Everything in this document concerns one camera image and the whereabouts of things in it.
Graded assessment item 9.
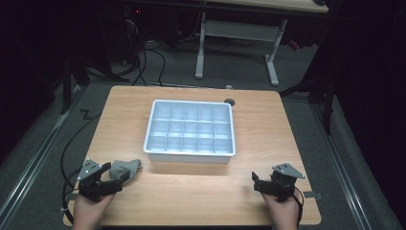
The person's left hand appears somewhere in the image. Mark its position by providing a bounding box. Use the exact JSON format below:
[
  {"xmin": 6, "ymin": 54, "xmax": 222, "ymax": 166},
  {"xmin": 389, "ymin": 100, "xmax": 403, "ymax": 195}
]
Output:
[{"xmin": 72, "ymin": 191, "xmax": 117, "ymax": 230}]

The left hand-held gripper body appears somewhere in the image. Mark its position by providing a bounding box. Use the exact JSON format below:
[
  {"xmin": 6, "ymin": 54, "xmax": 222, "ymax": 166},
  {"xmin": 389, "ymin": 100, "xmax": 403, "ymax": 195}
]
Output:
[{"xmin": 76, "ymin": 157, "xmax": 124, "ymax": 203}]

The white compartment tray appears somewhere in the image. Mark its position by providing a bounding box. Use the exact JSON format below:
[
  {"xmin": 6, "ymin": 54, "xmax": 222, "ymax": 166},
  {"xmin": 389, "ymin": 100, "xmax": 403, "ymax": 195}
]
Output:
[{"xmin": 143, "ymin": 99, "xmax": 237, "ymax": 165}]

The black cable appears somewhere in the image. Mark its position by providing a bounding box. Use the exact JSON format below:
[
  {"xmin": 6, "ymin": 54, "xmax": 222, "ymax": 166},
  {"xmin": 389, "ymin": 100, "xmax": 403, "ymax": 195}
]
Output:
[
  {"xmin": 292, "ymin": 186, "xmax": 305, "ymax": 228},
  {"xmin": 59, "ymin": 109, "xmax": 103, "ymax": 226}
]

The bundle of black floor cables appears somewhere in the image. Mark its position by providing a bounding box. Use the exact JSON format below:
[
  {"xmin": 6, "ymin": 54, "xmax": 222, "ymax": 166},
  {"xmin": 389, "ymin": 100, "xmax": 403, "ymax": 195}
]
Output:
[{"xmin": 123, "ymin": 18, "xmax": 168, "ymax": 88}]

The white-framed desk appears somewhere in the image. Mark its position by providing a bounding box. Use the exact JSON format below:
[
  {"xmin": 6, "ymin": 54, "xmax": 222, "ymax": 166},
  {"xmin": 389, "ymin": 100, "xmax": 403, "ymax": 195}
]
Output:
[{"xmin": 193, "ymin": 0, "xmax": 330, "ymax": 88}]

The black stand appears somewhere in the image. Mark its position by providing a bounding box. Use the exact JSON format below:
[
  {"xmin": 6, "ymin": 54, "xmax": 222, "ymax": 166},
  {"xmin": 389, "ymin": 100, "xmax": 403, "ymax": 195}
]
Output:
[
  {"xmin": 58, "ymin": 56, "xmax": 92, "ymax": 115},
  {"xmin": 278, "ymin": 60, "xmax": 339, "ymax": 136}
]

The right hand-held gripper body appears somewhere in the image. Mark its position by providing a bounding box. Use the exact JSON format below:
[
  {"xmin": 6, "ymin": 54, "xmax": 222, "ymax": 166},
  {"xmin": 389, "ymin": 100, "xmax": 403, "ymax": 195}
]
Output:
[{"xmin": 259, "ymin": 162, "xmax": 306, "ymax": 203}]

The grey sock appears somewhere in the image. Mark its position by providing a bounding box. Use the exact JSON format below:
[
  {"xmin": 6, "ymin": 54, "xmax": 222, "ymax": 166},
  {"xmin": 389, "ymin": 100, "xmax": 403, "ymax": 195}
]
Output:
[{"xmin": 108, "ymin": 158, "xmax": 144, "ymax": 185}]

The grey metal bracket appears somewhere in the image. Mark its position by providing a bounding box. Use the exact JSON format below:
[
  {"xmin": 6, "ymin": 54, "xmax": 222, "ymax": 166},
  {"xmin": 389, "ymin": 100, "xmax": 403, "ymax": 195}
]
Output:
[{"xmin": 303, "ymin": 190, "xmax": 324, "ymax": 200}]

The metal floor rail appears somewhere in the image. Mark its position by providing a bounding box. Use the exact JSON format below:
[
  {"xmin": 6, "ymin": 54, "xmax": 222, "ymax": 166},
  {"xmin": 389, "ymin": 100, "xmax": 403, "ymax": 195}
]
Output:
[
  {"xmin": 310, "ymin": 102, "xmax": 374, "ymax": 230},
  {"xmin": 0, "ymin": 84, "xmax": 84, "ymax": 224}
]

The dark computer tower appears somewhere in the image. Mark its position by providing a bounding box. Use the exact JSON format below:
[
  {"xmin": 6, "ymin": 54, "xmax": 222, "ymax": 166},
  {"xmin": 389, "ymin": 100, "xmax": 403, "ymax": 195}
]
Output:
[{"xmin": 106, "ymin": 4, "xmax": 145, "ymax": 65}]

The person's right hand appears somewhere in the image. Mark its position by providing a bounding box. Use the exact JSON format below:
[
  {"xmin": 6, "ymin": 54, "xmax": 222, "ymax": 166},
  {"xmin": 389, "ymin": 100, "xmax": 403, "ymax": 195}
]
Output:
[{"xmin": 261, "ymin": 191, "xmax": 302, "ymax": 230}]

